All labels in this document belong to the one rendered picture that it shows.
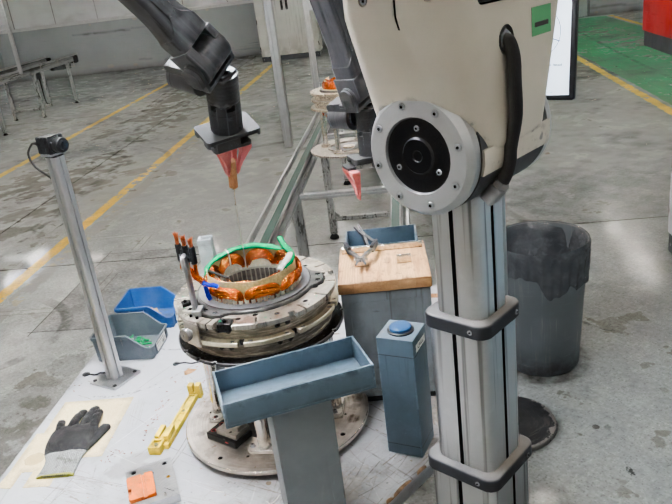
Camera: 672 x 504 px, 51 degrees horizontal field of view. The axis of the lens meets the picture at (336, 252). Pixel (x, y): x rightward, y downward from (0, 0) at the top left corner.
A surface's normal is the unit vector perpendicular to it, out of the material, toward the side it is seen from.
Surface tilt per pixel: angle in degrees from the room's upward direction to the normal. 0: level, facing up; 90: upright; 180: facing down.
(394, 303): 90
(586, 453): 0
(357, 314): 90
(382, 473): 0
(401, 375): 90
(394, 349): 90
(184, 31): 81
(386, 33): 109
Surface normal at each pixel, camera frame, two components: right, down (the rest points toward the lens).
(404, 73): -0.58, 0.64
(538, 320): -0.35, 0.44
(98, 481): -0.12, -0.92
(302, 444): 0.29, 0.33
